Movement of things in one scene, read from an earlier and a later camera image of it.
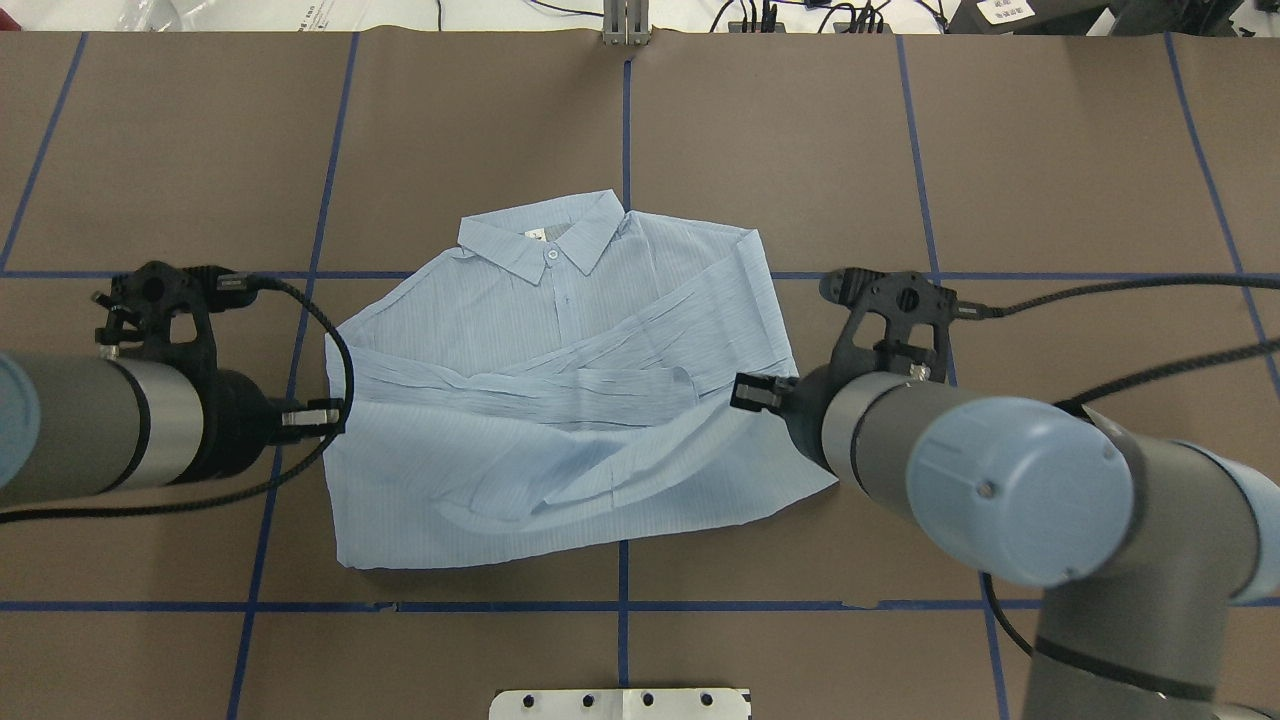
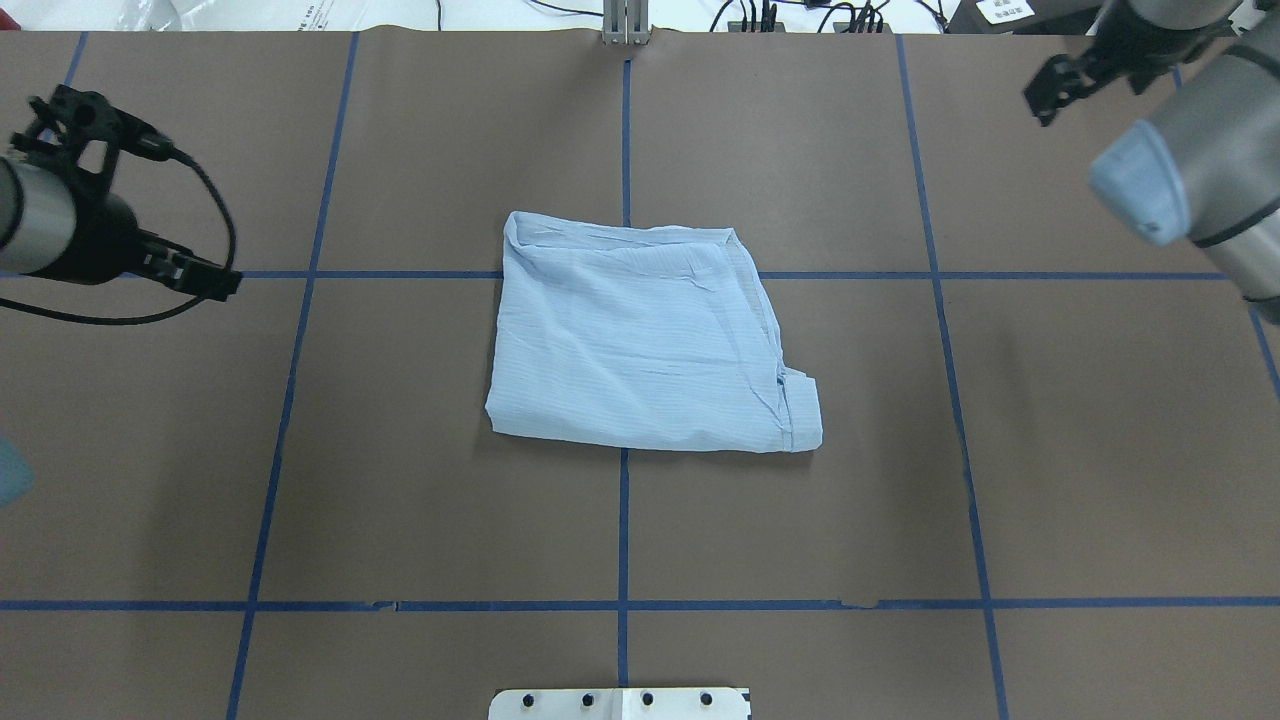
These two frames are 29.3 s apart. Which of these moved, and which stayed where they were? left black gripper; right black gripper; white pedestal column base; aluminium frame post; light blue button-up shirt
Moved: light blue button-up shirt; left black gripper; right black gripper
Stayed: aluminium frame post; white pedestal column base
